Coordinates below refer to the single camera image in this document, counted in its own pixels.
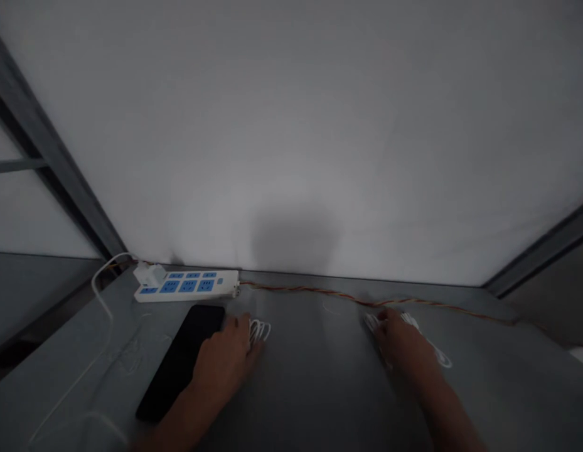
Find person's left hand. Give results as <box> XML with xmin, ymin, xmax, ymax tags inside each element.
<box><xmin>193</xmin><ymin>312</ymin><xmax>267</xmax><ymax>392</ymax></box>

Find white charger plug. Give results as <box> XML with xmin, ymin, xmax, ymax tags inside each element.
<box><xmin>132</xmin><ymin>263</ymin><xmax>166</xmax><ymax>288</ymax></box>

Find grey metal frame post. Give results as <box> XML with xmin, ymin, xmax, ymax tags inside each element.
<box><xmin>0</xmin><ymin>21</ymin><xmax>130</xmax><ymax>260</ymax></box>
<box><xmin>486</xmin><ymin>196</ymin><xmax>583</xmax><ymax>298</ymax></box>

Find twisted red yellow wire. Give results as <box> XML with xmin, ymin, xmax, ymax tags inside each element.
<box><xmin>238</xmin><ymin>280</ymin><xmax>525</xmax><ymax>326</ymax></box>

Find white power strip blue sockets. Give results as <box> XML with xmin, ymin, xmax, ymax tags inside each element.
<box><xmin>133</xmin><ymin>269</ymin><xmax>241</xmax><ymax>304</ymax></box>

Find person's right hand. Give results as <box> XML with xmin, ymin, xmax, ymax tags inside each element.
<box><xmin>372</xmin><ymin>308</ymin><xmax>436</xmax><ymax>366</ymax></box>

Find black smartphone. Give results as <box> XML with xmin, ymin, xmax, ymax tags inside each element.
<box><xmin>134</xmin><ymin>304</ymin><xmax>227</xmax><ymax>422</ymax></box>

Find white charger cable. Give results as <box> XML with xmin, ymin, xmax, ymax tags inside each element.
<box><xmin>27</xmin><ymin>252</ymin><xmax>142</xmax><ymax>449</ymax></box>

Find white cable bundle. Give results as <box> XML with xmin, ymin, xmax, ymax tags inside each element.
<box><xmin>363</xmin><ymin>311</ymin><xmax>454</xmax><ymax>370</ymax></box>

